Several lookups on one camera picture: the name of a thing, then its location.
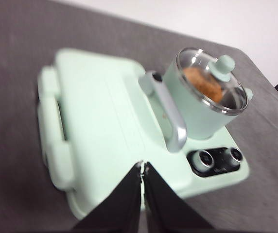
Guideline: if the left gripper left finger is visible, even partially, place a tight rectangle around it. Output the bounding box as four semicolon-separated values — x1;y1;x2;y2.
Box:
72;161;144;233

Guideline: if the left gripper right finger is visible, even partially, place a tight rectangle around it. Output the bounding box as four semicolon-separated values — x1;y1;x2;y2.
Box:
144;161;216;233

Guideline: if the brown potato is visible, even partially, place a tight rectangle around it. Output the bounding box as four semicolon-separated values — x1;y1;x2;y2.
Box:
182;67;224;102

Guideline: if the glass pot lid green knob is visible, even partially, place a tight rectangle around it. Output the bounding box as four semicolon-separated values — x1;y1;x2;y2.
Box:
176;47;249;114

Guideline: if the mint green breakfast maker base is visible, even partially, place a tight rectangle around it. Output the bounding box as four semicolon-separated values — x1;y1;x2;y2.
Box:
37;48;250;220

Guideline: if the silver control knob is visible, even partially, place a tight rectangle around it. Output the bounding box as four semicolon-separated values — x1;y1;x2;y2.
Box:
227;147;243;164
194;149;214;168

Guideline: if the mint green griddle cover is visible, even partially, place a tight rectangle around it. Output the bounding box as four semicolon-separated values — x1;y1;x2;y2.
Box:
53;48;178;214

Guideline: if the chrome griddle cover handle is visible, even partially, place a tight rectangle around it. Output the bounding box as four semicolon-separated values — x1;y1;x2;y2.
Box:
139;70;187;153

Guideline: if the mint green pot with handle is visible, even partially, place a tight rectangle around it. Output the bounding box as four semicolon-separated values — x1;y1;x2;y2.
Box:
162;47;253;140

